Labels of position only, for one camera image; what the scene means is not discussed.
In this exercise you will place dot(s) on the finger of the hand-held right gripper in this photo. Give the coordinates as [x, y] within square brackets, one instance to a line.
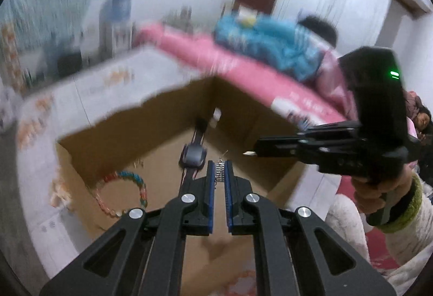
[277, 146]

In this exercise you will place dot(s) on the cardboard box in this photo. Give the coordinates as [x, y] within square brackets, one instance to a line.
[142, 120]

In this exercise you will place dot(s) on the empty clear water jug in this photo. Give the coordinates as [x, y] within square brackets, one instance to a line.
[53, 44]

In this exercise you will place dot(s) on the black bin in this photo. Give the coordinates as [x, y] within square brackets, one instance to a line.
[69, 65]

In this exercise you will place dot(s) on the pink flower blanket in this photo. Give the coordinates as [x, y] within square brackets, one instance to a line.
[243, 69]

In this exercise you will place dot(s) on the patterned sticker strip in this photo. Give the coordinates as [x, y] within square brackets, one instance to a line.
[10, 56]

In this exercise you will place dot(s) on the blue water bottle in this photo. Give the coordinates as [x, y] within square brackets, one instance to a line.
[118, 5]

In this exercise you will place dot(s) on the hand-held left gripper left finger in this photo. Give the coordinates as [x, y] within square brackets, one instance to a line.
[210, 194]

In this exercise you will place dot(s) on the silver spring clip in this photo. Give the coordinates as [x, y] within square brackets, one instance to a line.
[220, 172]

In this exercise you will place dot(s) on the person's right hand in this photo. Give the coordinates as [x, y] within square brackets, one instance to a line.
[365, 196]

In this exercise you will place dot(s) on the dark cloth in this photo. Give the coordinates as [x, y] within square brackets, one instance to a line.
[319, 28]

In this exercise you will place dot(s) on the blue printed garment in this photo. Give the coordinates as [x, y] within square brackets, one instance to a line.
[270, 42]

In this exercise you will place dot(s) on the patterned grey pillow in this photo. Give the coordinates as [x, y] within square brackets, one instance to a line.
[177, 20]

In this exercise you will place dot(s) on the white water dispenser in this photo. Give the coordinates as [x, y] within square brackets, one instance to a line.
[115, 37]

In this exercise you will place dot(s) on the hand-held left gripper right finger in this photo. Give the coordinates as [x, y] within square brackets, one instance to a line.
[230, 201]

